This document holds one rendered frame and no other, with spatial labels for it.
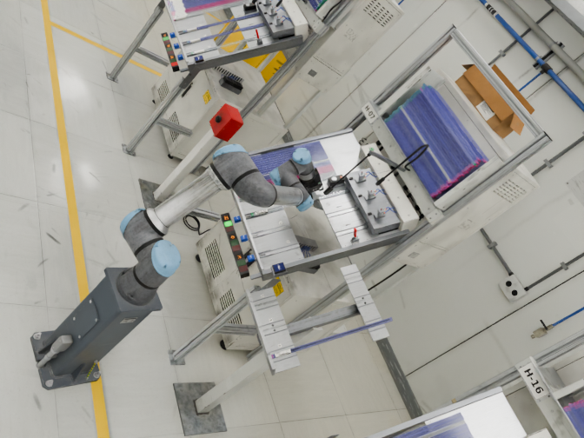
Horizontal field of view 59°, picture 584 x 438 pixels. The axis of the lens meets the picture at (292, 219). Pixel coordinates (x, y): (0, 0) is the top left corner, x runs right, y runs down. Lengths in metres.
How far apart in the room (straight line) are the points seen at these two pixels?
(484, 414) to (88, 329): 1.51
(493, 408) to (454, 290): 1.83
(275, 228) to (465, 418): 1.10
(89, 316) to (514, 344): 2.65
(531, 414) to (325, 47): 2.32
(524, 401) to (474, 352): 1.53
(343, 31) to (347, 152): 0.96
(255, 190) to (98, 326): 0.77
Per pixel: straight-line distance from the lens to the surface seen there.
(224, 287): 2.92
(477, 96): 2.85
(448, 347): 3.92
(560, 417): 2.14
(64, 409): 2.35
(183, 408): 2.62
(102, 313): 2.05
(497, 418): 2.19
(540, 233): 3.76
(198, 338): 2.57
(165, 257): 1.85
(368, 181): 2.53
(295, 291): 2.55
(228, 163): 1.83
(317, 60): 3.47
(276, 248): 2.33
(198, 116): 3.51
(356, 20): 3.41
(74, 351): 2.21
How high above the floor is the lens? 1.96
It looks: 27 degrees down
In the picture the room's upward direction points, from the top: 48 degrees clockwise
